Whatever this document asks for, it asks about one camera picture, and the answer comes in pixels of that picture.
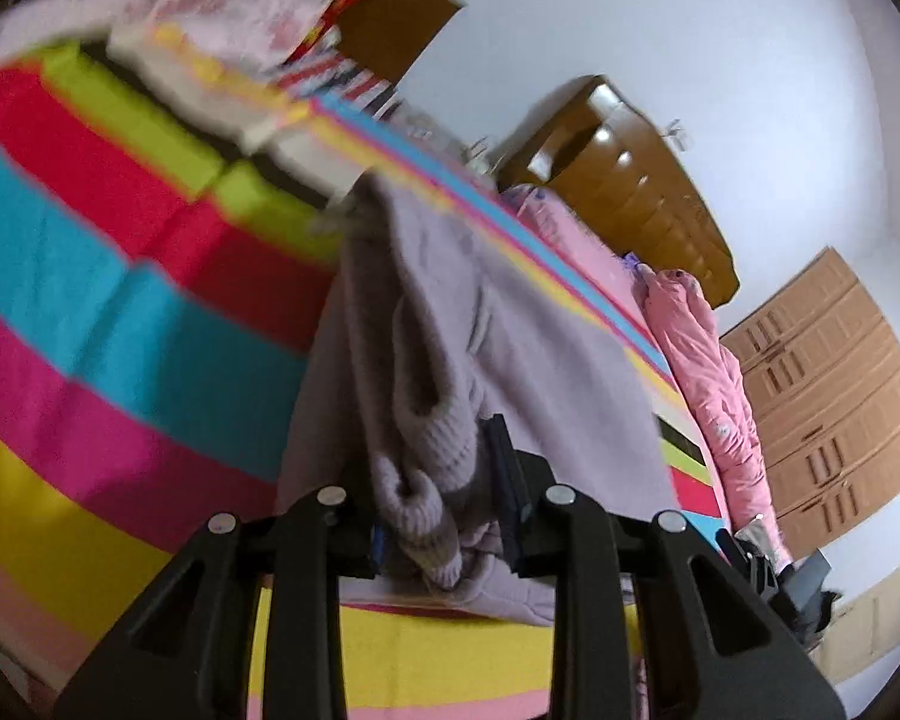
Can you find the light brown wooden wardrobe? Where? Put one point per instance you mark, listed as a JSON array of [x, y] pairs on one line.
[[821, 367]]

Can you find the pink padded jacket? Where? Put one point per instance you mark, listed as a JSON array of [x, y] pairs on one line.
[[709, 375]]

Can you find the multicolour striped bed blanket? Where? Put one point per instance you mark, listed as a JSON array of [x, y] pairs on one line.
[[163, 267]]

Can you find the red plaid bed sheet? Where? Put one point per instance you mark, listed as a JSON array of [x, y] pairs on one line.
[[326, 72]]

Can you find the white wall socket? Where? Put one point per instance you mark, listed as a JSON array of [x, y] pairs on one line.
[[677, 135]]

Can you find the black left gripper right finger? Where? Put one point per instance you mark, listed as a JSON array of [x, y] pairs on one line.
[[650, 617]]

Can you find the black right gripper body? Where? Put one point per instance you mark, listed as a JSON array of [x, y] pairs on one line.
[[795, 593]]

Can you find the dark brown wooden headboard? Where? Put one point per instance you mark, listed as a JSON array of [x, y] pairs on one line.
[[387, 36]]

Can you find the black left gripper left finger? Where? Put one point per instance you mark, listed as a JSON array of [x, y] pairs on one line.
[[240, 593]]

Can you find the lilac fleece pants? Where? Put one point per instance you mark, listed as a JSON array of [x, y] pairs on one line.
[[428, 330]]

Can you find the pink bed sheet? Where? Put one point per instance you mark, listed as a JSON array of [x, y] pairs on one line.
[[553, 221]]

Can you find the pink floral quilt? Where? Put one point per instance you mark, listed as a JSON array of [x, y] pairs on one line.
[[254, 34]]

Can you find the glossy carved wooden headboard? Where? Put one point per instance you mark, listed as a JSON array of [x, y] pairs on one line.
[[613, 169]]

